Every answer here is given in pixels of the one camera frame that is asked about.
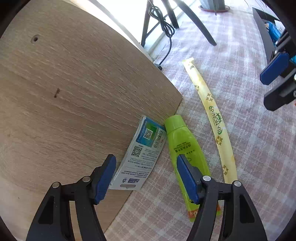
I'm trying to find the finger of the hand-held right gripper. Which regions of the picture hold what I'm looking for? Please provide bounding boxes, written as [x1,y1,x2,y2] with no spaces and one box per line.
[264,74,296,112]
[260,29,296,85]

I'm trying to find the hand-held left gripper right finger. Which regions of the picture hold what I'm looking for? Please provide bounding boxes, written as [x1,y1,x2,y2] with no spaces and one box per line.
[176,154,269,241]

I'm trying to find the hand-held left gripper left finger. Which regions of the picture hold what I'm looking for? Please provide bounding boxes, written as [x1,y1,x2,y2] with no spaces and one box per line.
[26,154,117,241]

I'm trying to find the green hand cream tube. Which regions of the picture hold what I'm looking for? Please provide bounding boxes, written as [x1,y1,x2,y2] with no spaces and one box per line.
[164,115,221,222]

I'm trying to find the white and blue card package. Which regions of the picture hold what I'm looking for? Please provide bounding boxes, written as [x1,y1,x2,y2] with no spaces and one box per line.
[109,115,167,192]

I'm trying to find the blue packet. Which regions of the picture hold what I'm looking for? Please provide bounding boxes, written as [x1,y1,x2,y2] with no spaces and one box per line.
[268,21,283,44]

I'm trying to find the black tray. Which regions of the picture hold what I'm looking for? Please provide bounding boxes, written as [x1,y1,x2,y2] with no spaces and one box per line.
[252,7,287,63]

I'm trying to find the long yellow tea packet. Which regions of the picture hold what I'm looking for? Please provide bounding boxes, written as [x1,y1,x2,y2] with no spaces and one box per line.
[182,58,238,184]

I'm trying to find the wooden board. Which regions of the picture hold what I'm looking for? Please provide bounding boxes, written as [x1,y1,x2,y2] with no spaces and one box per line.
[0,0,183,234]

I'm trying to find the plant pot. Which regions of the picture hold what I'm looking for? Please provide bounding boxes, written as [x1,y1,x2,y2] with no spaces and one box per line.
[198,0,231,12]

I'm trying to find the black tripod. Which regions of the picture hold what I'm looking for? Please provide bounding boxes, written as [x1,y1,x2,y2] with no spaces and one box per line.
[141,0,217,47]

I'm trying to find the black power cable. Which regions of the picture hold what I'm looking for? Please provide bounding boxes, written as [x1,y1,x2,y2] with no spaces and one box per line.
[148,0,175,71]

